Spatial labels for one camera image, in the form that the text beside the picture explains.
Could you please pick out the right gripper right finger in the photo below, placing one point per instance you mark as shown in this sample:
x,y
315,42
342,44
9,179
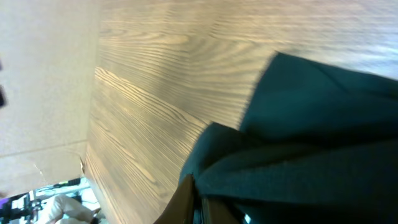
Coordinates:
x,y
216,212

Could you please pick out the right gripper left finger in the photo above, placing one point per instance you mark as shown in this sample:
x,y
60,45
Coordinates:
x,y
180,209

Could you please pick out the black t-shirt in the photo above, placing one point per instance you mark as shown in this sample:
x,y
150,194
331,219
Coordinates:
x,y
317,144

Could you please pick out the white object in background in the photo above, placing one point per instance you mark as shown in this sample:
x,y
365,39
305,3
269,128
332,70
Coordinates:
x,y
64,209

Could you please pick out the cardboard wall panel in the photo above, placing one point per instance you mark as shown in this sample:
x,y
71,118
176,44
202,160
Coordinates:
x,y
48,57

